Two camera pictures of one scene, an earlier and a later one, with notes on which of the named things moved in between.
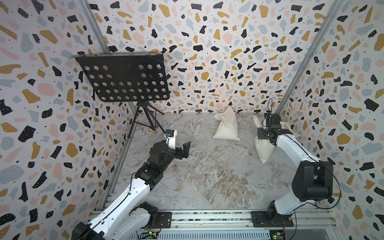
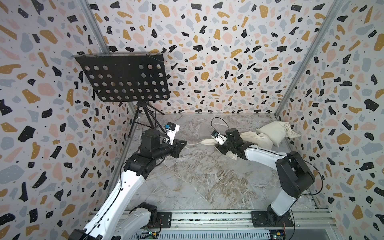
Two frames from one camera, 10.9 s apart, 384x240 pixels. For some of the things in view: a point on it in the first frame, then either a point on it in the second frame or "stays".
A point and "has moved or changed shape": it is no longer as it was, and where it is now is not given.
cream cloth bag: (264, 147) has moved or changed shape
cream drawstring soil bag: (227, 129) to (213, 142)
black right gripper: (260, 133) to (219, 146)
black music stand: (128, 77) stays
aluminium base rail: (240, 220) stays
